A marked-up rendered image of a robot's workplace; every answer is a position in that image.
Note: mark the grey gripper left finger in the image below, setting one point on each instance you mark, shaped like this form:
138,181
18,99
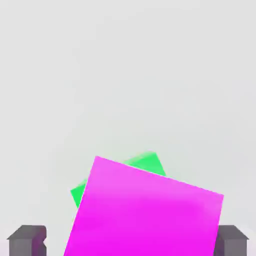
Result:
25,241

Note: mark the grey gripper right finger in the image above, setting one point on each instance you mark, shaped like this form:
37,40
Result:
232,242

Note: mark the small magenta cube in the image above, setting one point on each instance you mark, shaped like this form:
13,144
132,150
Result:
148,212

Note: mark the small green cube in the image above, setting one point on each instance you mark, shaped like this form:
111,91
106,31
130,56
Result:
148,163

